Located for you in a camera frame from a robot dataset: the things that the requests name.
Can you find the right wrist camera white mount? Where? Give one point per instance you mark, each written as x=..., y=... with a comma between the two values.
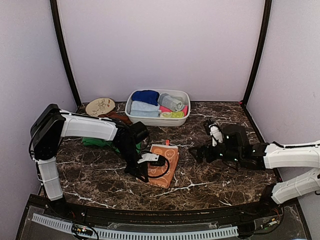
x=213, y=130

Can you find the round beige embroidered cloth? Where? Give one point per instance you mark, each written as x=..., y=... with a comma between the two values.
x=100, y=106

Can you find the brown towel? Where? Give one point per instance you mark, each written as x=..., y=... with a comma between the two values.
x=114, y=115

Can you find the green microfibre towel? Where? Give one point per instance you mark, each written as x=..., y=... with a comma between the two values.
x=88, y=141

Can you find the grey rolled towel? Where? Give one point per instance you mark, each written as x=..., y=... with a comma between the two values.
x=170, y=102

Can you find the yellow green rolled towel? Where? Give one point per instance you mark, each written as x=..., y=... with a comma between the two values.
x=172, y=114

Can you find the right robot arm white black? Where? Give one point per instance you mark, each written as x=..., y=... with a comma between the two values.
x=285, y=156

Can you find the black frame post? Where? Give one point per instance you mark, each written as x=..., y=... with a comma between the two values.
x=258, y=53
x=63, y=52

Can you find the pink rolled towel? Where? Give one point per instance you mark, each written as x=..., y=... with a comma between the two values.
x=164, y=109

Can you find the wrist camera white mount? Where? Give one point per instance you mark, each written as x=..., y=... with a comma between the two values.
x=213, y=130
x=148, y=157

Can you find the grey plastic basin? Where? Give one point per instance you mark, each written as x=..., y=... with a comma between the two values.
x=161, y=121

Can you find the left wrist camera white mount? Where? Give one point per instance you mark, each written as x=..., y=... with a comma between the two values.
x=148, y=157

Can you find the white slotted cable duct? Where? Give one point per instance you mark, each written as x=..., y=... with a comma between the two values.
x=108, y=234

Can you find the right black frame post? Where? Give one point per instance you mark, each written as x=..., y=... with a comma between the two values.
x=258, y=53

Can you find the small electronics board with leds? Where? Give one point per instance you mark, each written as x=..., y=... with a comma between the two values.
x=80, y=230

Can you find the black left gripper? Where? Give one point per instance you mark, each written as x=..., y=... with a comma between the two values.
x=136, y=170

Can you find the dark blue rolled towel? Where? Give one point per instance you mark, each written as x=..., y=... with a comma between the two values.
x=147, y=96

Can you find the black front table rail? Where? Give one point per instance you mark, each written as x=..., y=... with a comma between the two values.
x=223, y=215

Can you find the left black frame post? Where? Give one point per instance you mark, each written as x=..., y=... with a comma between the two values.
x=63, y=52

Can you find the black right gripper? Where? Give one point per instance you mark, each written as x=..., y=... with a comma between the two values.
x=199, y=158

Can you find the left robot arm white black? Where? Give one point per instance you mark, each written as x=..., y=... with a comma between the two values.
x=55, y=124

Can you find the orange bunny pattern towel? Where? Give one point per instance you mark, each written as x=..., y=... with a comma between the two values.
x=162, y=163

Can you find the light blue rolled towel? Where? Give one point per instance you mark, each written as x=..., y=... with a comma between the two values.
x=143, y=109

